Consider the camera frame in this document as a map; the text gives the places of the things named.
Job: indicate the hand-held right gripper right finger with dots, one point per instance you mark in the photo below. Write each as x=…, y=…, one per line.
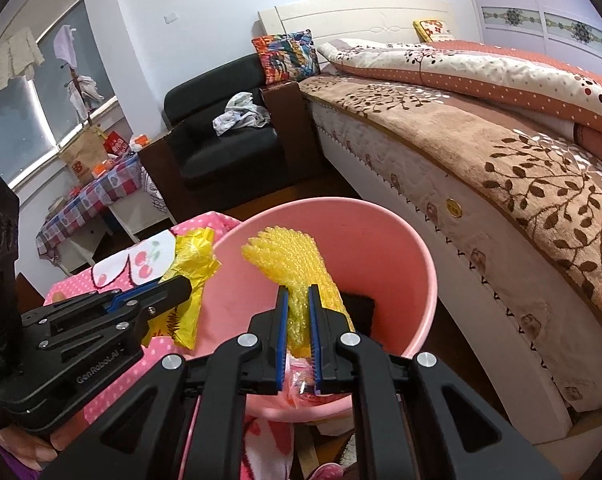
x=315, y=345

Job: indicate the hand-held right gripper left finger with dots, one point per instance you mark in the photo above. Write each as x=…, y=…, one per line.
x=281, y=345

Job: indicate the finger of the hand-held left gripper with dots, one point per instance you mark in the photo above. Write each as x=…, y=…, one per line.
x=136, y=294
x=156, y=312

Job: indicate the black scouring pad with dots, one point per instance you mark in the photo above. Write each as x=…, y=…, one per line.
x=361, y=310

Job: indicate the yellow plastic bag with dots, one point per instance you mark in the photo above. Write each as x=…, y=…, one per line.
x=186, y=260

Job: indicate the yellow bubble wrap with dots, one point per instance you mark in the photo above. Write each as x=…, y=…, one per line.
x=291, y=255

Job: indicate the pink plastic bucket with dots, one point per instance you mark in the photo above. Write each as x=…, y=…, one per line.
x=381, y=260

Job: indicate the person's left hand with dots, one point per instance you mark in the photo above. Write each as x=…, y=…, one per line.
x=36, y=452

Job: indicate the pink dotted cloth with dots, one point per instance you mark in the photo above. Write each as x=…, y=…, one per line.
x=76, y=287

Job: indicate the white cabinet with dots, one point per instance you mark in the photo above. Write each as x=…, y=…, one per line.
x=146, y=210

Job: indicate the checkered tablecloth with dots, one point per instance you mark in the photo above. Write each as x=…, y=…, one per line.
x=91, y=195

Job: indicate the dark wooden side cabinet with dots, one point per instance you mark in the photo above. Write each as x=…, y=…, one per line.
x=293, y=130
x=156, y=175

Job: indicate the brown paper bag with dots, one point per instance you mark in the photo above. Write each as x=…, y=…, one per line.
x=83, y=157

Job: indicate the red gift box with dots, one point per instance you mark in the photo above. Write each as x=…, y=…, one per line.
x=116, y=144

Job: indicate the orange white packet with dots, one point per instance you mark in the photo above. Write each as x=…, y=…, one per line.
x=138, y=142

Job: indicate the black leather armchair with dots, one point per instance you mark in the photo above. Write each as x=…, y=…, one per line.
x=221, y=155

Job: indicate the wooden coat rack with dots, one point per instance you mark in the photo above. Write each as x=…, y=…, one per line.
x=88, y=120

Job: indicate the white bed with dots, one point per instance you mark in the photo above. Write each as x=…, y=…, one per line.
x=481, y=260

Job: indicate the grey window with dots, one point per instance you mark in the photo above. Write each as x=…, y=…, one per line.
x=11, y=130

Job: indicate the grey white clothes pile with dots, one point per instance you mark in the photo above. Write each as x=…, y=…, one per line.
x=238, y=115

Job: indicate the white hanging garment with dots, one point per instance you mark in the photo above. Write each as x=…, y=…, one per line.
x=83, y=91

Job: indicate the pale lilac hanging cloth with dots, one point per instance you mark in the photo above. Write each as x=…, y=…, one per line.
x=65, y=47

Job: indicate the cream hanging sweater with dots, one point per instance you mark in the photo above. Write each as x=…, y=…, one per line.
x=11, y=60

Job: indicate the colourful patterned cushion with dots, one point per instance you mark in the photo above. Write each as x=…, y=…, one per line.
x=286, y=57

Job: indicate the brown leaf-pattern blanket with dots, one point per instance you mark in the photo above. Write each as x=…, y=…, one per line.
x=556, y=175

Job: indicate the white pillow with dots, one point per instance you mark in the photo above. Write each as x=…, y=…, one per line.
x=351, y=45

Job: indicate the orange floral quilt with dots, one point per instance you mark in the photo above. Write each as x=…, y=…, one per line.
x=481, y=67

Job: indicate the yellow floral cushion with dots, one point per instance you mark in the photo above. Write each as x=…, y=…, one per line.
x=433, y=29

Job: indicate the white wall switch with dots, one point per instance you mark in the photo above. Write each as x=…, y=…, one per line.
x=171, y=17

